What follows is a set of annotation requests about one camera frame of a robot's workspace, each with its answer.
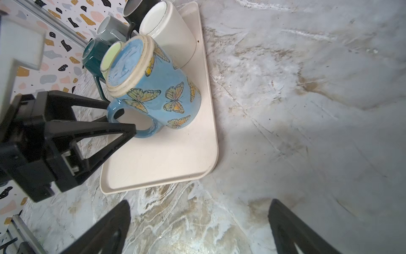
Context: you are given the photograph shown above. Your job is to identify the left corner aluminium profile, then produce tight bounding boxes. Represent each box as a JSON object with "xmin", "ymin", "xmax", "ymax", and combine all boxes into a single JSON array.
[{"xmin": 14, "ymin": 0, "xmax": 88, "ymax": 49}]

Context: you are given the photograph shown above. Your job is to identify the beige rectangular tray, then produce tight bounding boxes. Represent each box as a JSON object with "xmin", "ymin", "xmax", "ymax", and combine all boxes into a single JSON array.
[{"xmin": 100, "ymin": 2, "xmax": 219, "ymax": 195}]

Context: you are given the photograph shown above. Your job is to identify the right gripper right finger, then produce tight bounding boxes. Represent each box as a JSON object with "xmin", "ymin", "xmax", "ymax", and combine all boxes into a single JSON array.
[{"xmin": 268, "ymin": 199, "xmax": 339, "ymax": 254}]

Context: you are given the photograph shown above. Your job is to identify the light green mug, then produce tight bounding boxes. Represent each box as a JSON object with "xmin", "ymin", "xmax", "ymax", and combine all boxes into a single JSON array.
[{"xmin": 100, "ymin": 41, "xmax": 125, "ymax": 80}]

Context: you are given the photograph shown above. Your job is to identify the black mug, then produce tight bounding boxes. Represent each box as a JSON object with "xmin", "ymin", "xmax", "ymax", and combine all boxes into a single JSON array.
[{"xmin": 123, "ymin": 0, "xmax": 161, "ymax": 33}]

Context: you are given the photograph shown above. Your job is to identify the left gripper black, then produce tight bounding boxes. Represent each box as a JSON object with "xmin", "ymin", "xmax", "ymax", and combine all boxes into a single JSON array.
[{"xmin": 1, "ymin": 91, "xmax": 136, "ymax": 202}]

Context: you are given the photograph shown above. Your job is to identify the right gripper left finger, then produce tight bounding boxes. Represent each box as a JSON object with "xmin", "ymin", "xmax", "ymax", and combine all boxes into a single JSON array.
[{"xmin": 63, "ymin": 200, "xmax": 131, "ymax": 254}]

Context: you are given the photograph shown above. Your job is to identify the blue butterfly mug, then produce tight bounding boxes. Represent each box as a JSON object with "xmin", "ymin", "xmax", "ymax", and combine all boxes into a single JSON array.
[{"xmin": 106, "ymin": 35, "xmax": 202, "ymax": 138}]

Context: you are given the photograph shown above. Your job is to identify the dark teal mug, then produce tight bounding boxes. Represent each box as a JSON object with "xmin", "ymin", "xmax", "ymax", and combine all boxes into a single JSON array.
[{"xmin": 82, "ymin": 38, "xmax": 110, "ymax": 102}]

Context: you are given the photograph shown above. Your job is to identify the white mug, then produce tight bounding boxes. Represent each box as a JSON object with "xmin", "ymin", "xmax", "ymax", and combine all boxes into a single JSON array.
[{"xmin": 139, "ymin": 1, "xmax": 197, "ymax": 68}]

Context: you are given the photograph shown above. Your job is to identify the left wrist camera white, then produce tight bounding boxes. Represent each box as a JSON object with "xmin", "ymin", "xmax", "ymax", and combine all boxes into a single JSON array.
[{"xmin": 1, "ymin": 11, "xmax": 46, "ymax": 120}]

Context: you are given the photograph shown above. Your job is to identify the grey mug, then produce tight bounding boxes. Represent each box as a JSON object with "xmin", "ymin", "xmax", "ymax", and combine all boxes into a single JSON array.
[{"xmin": 96, "ymin": 15, "xmax": 128, "ymax": 44}]

